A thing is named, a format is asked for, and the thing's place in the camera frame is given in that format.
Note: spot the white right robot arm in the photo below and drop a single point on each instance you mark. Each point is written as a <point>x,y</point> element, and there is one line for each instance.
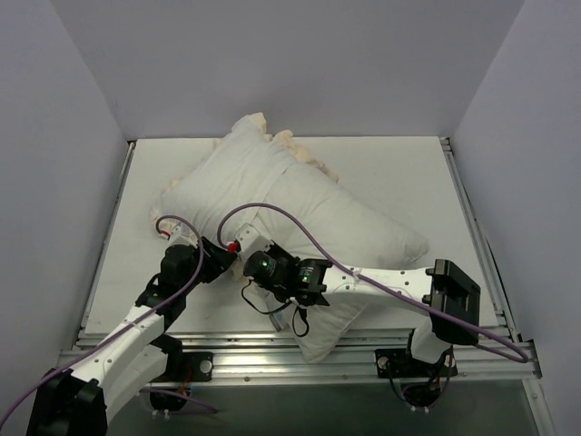
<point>444,293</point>

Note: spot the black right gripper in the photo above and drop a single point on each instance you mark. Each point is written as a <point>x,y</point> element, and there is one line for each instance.
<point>250,265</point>

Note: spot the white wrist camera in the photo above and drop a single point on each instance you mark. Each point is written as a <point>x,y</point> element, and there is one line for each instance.
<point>247,241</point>
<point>178,236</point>

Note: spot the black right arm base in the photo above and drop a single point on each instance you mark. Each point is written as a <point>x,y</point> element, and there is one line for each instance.
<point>417,384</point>

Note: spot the grey and cream pillowcase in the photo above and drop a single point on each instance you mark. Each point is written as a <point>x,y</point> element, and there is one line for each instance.
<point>246,167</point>

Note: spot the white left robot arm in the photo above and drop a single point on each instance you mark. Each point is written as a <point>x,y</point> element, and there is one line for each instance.
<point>83,398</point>

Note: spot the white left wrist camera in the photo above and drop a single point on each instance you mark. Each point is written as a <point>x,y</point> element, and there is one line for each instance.
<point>178,236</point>

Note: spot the white pillow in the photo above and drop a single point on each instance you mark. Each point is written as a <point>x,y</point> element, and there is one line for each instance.
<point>353,233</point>

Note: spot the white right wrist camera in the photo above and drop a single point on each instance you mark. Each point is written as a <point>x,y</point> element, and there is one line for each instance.
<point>247,241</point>

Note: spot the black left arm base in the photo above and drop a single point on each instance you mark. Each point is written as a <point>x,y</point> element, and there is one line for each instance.
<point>165,360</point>

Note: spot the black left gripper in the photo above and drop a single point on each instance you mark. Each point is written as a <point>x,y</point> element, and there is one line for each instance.
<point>218,262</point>

